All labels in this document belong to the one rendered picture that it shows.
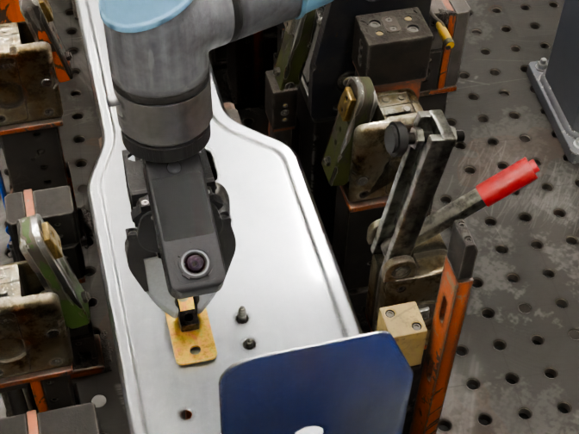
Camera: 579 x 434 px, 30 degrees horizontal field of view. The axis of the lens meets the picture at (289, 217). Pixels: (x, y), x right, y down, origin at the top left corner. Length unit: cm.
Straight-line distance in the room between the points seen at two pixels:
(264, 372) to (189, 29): 29
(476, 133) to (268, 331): 72
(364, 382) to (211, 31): 30
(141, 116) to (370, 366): 30
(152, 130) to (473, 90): 94
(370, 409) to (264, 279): 40
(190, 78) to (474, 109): 92
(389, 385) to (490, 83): 112
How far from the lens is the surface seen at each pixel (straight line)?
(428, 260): 100
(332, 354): 60
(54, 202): 114
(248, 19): 81
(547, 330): 142
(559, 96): 167
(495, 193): 96
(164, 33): 78
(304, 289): 103
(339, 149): 112
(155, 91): 80
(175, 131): 83
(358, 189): 115
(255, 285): 104
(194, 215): 85
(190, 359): 98
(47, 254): 96
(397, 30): 112
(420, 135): 88
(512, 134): 165
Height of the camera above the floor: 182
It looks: 49 degrees down
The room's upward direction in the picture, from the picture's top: 2 degrees clockwise
